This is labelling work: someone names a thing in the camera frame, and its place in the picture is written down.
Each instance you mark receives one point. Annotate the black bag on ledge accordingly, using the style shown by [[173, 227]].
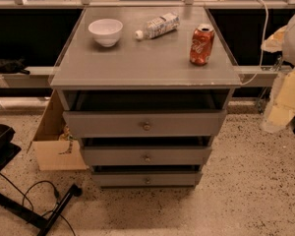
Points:
[[13, 66]]

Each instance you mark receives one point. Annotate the grey middle drawer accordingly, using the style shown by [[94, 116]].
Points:
[[111, 156]]

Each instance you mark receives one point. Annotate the red soda can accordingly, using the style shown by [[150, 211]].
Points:
[[202, 42]]

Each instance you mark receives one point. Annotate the grey drawer cabinet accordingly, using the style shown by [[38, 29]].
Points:
[[170, 72]]

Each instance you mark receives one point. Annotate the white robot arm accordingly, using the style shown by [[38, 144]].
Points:
[[280, 111]]

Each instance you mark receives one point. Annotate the grey metal railing frame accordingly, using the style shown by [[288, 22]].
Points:
[[43, 37]]

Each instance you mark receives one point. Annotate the clear plastic water bottle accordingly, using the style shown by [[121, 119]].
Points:
[[158, 26]]

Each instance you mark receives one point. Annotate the grey bottom drawer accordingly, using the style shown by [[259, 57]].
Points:
[[136, 180]]

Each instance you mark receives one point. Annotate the black metal stand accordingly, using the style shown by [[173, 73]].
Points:
[[25, 211]]

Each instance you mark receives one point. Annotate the grey top drawer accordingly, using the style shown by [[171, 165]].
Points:
[[87, 124]]

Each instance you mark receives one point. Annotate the grey drawer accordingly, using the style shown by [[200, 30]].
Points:
[[87, 124], [111, 156], [136, 180]]

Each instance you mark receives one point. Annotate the brown cardboard box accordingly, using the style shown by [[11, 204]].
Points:
[[54, 148]]

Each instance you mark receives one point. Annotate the white ceramic bowl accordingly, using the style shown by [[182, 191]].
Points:
[[106, 32]]

